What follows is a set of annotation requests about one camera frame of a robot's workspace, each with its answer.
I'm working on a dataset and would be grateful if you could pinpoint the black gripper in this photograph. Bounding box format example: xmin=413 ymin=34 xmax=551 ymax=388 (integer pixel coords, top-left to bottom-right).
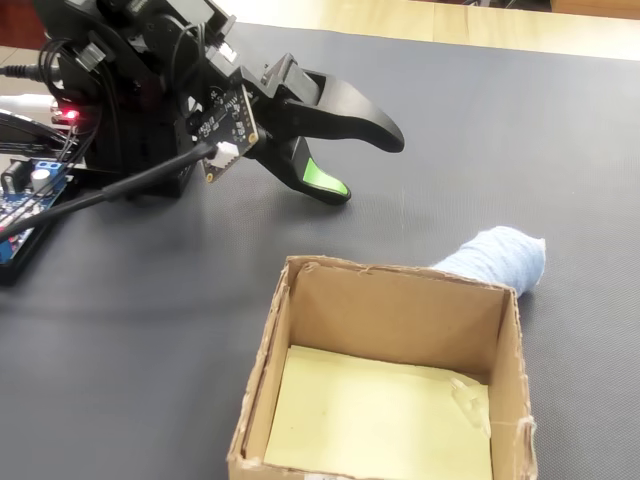
xmin=202 ymin=14 xmax=406 ymax=207

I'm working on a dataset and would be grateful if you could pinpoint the light blue yarn-wrapped block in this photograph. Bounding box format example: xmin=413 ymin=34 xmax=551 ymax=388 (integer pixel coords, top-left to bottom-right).
xmin=432 ymin=225 xmax=547 ymax=298

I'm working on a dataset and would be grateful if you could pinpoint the brown cardboard box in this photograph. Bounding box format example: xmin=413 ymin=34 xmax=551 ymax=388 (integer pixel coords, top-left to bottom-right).
xmin=225 ymin=254 xmax=540 ymax=480

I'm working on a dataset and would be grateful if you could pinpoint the yellow paper sheet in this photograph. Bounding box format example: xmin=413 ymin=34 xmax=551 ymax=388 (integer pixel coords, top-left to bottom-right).
xmin=263 ymin=344 xmax=494 ymax=480

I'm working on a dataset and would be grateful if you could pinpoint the clear tape scrap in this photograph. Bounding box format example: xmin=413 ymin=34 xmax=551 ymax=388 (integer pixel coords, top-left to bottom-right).
xmin=448 ymin=377 xmax=492 ymax=437

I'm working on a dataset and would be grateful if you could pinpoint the white flat object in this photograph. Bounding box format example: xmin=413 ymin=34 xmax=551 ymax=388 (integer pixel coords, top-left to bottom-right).
xmin=0 ymin=92 xmax=61 ymax=127

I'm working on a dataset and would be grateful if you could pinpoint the blue controller circuit board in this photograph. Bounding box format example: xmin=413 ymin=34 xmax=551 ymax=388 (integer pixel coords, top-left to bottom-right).
xmin=0 ymin=158 xmax=77 ymax=266

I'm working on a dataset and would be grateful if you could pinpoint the black controller board holder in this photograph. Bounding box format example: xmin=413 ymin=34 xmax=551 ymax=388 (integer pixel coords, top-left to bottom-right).
xmin=0 ymin=169 xmax=109 ymax=289

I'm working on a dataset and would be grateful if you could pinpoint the black camera circuit board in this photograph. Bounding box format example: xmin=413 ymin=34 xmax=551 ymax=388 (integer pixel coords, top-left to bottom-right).
xmin=187 ymin=83 xmax=262 ymax=186

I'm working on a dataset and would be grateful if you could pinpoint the thick black camera cable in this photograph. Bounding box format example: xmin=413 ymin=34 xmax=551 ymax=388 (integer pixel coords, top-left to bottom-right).
xmin=0 ymin=142 xmax=221 ymax=239

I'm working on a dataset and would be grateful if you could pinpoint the thin black wire bundle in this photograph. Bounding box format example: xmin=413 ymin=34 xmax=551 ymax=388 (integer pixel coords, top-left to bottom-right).
xmin=37 ymin=22 xmax=209 ymax=169

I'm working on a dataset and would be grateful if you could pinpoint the black power plug cable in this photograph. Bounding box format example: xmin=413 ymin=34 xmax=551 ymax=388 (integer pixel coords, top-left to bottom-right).
xmin=0 ymin=63 xmax=54 ymax=84

